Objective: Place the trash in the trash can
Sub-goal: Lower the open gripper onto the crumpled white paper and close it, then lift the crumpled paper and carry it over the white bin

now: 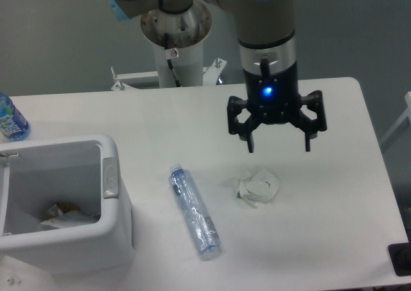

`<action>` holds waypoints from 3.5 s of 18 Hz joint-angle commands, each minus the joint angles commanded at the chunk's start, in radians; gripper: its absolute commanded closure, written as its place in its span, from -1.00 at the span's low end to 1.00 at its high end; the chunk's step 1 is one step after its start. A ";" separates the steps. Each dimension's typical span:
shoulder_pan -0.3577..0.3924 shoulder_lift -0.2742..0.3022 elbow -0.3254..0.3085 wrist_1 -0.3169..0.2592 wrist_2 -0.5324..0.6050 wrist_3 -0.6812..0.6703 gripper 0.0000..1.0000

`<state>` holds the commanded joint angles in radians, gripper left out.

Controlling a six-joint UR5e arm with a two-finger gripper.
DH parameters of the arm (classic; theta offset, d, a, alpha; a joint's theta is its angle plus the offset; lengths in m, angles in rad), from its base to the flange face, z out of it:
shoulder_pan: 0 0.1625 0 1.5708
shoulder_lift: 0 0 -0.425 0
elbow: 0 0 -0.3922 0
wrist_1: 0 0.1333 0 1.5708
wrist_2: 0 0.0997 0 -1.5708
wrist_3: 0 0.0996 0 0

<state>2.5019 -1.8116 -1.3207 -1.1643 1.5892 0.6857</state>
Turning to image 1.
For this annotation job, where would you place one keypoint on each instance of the white paper trash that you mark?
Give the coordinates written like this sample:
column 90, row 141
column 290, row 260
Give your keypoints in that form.
column 257, row 188

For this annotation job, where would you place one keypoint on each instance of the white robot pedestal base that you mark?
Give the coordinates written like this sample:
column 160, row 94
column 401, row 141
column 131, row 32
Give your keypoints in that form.
column 178, row 46

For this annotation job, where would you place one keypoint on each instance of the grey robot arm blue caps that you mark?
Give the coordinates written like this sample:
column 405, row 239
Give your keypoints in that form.
column 266, row 36

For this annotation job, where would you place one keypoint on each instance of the blue labelled water bottle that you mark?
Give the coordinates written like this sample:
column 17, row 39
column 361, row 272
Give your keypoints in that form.
column 14, row 126

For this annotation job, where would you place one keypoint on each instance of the white plastic trash can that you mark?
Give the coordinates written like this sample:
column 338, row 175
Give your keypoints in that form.
column 80, row 170

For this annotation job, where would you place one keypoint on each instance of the crushed clear plastic bottle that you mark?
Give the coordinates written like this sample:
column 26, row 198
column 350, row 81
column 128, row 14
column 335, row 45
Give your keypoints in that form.
column 197, row 218

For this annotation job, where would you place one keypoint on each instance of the white frame at right edge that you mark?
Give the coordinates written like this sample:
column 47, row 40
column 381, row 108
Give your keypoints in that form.
column 397, row 128

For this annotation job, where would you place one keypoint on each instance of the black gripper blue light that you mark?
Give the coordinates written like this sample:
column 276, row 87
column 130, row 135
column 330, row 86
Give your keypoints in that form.
column 274, row 99

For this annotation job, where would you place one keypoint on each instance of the black object at table edge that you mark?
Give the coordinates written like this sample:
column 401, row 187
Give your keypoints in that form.
column 400, row 257

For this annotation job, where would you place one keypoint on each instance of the trash pile inside can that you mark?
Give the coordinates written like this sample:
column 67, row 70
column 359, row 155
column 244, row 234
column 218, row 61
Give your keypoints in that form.
column 63, row 215

